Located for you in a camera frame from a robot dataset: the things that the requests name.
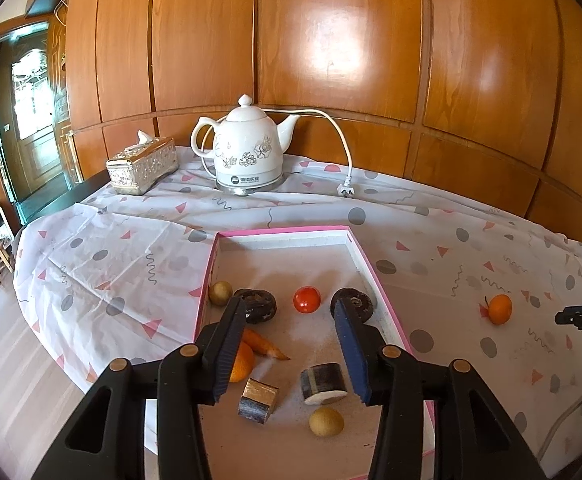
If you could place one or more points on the small red tomato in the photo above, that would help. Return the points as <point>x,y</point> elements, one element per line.
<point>306,299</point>

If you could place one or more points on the small yellow round fruit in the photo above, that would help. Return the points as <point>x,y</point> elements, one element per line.
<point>220,292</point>
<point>326,421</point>

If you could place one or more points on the silver ornate tissue box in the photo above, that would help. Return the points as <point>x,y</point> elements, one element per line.
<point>141,167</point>

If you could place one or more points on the patterned white tablecloth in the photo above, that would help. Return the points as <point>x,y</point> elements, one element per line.
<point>121,240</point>

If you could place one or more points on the silver kettle base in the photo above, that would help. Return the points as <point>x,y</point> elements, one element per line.
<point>248,188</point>

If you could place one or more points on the small carrot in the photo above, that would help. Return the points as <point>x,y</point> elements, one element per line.
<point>266,345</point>

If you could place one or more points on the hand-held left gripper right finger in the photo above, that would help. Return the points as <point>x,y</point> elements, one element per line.
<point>351,355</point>

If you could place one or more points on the white tissue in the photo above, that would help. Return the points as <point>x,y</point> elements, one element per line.
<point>144,138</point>

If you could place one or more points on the orange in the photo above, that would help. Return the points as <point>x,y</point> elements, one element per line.
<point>243,362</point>
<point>501,309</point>

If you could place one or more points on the pink cardboard box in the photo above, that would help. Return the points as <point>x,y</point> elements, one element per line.
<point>291,270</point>

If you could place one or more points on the wooden door with glass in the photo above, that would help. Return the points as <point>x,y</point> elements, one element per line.
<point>36,155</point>

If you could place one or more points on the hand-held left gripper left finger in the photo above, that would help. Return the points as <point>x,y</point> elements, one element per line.
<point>228,355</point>

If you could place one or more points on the dark water chestnut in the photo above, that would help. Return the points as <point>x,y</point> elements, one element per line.
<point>362,305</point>
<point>260,305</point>

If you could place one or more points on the white floral ceramic kettle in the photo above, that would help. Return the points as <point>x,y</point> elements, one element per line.
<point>246,135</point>

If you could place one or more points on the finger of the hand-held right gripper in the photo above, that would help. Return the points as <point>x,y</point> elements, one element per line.
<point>566,316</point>

